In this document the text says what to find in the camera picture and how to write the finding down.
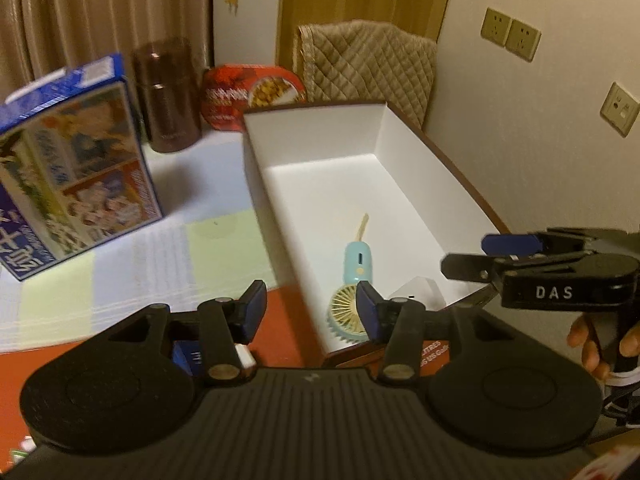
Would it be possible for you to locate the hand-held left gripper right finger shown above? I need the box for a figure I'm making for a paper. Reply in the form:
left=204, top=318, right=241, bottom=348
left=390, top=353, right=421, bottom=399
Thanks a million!
left=356, top=280, right=506, bottom=386

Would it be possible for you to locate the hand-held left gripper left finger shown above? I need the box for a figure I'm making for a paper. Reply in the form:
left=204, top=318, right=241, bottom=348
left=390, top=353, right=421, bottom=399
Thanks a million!
left=107, top=280, right=268, bottom=386

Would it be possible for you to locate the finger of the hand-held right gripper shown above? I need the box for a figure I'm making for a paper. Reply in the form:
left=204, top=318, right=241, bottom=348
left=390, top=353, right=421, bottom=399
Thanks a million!
left=481, top=227, right=626, bottom=256
left=440, top=250, right=590, bottom=283

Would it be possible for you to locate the blue tube white cap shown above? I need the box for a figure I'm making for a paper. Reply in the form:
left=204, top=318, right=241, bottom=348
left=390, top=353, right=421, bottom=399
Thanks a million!
left=171, top=339, right=257, bottom=377

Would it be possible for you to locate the brown cardboard box white inside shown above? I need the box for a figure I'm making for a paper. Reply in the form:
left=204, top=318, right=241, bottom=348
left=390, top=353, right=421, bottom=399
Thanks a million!
left=242, top=101, right=511, bottom=361

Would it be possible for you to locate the person's right hand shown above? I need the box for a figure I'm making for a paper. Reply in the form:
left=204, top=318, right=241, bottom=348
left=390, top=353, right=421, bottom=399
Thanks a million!
left=568, top=312, right=640, bottom=383

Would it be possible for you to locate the red printed cardboard sheet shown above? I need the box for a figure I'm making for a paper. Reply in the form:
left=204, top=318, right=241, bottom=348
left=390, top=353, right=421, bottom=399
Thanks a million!
left=0, top=285, right=451, bottom=461

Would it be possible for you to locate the white plug charger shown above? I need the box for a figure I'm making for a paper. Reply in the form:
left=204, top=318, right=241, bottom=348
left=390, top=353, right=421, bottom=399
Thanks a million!
left=387, top=276, right=448, bottom=311

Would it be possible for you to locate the teal handheld mini fan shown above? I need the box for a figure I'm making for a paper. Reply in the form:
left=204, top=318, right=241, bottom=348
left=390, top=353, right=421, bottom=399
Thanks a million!
left=327, top=214, right=376, bottom=346

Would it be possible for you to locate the pastel checked tablecloth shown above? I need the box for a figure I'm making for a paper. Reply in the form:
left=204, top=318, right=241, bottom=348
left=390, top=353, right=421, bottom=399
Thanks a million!
left=0, top=130, right=281, bottom=356

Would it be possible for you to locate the red instant food bowl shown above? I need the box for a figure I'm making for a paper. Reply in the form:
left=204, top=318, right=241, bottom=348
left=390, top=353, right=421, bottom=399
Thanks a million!
left=201, top=63, right=307, bottom=133

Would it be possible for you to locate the brown thermos jar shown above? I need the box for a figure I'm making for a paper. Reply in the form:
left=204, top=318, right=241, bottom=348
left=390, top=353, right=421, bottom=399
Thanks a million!
left=131, top=37, right=203, bottom=153

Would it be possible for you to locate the beige quilted chair cover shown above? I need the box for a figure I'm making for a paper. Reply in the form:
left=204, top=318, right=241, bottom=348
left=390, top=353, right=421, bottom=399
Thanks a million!
left=292, top=20, right=438, bottom=131

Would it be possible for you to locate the blue illustrated milk carton box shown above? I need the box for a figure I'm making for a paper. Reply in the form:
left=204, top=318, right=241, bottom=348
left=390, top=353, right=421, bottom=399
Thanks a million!
left=0, top=54, right=165, bottom=281

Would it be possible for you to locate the beige curtain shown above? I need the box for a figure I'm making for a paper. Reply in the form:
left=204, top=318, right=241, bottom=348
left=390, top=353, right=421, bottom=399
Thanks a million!
left=0, top=0, right=216, bottom=96

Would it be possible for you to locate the beige wall outlet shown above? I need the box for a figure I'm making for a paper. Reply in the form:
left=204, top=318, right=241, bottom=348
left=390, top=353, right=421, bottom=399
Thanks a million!
left=600, top=81, right=640, bottom=138
left=480, top=7, right=513, bottom=46
left=506, top=19, right=542, bottom=60

